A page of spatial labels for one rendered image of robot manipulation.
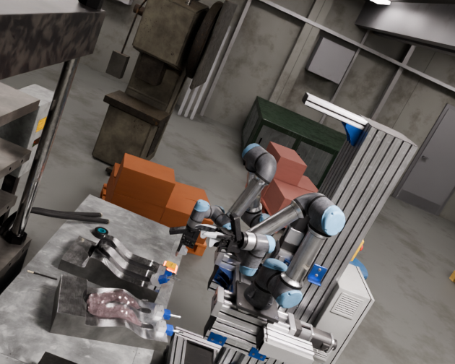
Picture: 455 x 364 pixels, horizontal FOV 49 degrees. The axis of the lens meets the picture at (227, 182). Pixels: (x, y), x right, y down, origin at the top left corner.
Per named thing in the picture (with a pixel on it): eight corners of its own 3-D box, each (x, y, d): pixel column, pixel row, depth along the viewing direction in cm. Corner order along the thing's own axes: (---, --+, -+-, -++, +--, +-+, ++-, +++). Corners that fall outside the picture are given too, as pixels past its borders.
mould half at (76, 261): (162, 279, 271) (170, 259, 267) (152, 306, 247) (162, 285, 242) (75, 245, 267) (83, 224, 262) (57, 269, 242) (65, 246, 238)
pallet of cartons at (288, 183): (244, 183, 730) (266, 136, 705) (308, 208, 749) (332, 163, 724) (251, 224, 603) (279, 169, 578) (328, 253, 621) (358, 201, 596)
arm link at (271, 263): (269, 276, 252) (281, 255, 247) (282, 294, 241) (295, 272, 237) (250, 274, 245) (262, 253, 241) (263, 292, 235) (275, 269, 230)
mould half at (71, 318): (157, 313, 244) (165, 295, 240) (163, 352, 221) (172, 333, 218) (54, 292, 226) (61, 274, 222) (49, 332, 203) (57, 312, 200)
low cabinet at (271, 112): (334, 174, 1011) (354, 138, 983) (356, 213, 829) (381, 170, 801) (238, 133, 983) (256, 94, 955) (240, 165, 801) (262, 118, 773)
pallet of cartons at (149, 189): (82, 223, 444) (105, 161, 423) (105, 185, 530) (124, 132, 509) (201, 267, 462) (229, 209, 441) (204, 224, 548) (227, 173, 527)
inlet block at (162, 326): (180, 333, 233) (184, 324, 231) (182, 341, 229) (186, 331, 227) (154, 328, 228) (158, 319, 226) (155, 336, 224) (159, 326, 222)
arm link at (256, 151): (250, 234, 293) (256, 156, 261) (236, 219, 303) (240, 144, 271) (266, 227, 298) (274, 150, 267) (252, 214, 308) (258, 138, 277)
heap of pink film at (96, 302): (139, 303, 235) (145, 290, 232) (142, 329, 219) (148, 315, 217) (85, 292, 226) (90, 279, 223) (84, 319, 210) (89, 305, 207)
